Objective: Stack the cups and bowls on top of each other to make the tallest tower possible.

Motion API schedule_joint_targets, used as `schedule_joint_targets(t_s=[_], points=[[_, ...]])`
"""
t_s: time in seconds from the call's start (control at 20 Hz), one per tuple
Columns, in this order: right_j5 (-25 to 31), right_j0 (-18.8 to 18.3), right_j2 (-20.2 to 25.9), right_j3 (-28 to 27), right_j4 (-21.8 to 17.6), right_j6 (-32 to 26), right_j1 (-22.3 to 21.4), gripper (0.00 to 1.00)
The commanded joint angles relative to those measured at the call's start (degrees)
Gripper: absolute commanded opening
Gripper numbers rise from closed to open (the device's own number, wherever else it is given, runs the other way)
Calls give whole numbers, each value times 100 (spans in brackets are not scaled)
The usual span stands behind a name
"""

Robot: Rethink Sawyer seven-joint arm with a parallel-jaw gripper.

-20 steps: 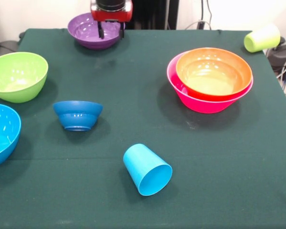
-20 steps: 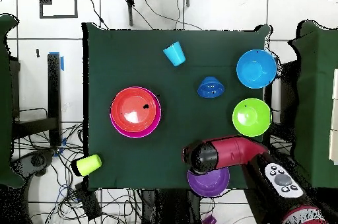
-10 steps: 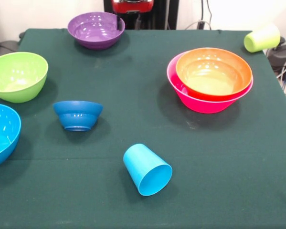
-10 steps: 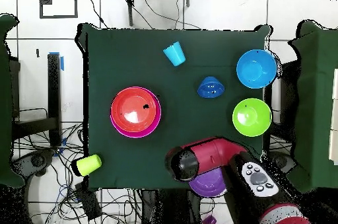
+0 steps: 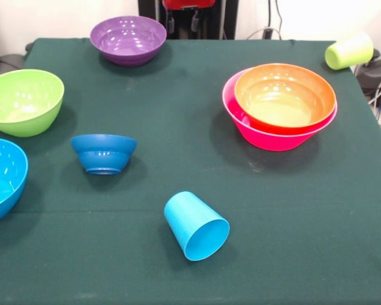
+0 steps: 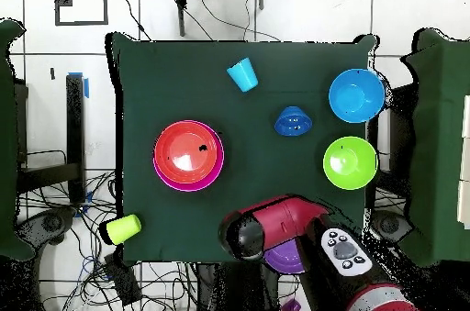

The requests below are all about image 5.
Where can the light blue cup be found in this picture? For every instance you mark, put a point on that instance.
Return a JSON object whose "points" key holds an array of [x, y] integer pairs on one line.
{"points": [[190, 219]]}

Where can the lime green cup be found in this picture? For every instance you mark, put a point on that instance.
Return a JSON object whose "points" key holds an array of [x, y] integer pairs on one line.
{"points": [[349, 52]]}

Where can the dark green table cloth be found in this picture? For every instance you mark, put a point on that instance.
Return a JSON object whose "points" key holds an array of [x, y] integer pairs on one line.
{"points": [[177, 159]]}

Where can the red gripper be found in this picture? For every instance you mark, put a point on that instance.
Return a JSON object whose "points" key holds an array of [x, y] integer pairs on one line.
{"points": [[188, 3]]}

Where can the lime green bowl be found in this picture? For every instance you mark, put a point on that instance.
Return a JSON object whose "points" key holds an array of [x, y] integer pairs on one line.
{"points": [[24, 101]]}

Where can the light blue bowl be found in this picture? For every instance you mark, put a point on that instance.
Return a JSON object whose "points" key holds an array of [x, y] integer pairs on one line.
{"points": [[2, 181]]}

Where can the pink bowl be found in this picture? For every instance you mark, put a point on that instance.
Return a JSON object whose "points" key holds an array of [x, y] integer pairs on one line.
{"points": [[273, 141]]}

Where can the large orange bowl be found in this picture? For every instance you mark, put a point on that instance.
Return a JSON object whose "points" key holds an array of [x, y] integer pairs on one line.
{"points": [[285, 95]]}

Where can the purple bowl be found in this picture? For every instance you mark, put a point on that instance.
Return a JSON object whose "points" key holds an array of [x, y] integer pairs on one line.
{"points": [[128, 41]]}

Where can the small dark blue bowl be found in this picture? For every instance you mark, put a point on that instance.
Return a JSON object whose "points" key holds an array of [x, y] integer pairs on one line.
{"points": [[102, 155]]}

